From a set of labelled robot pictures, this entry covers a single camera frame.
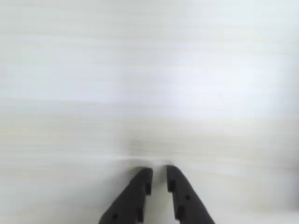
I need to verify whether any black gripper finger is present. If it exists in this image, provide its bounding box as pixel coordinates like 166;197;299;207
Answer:
98;167;154;224
166;165;216;224

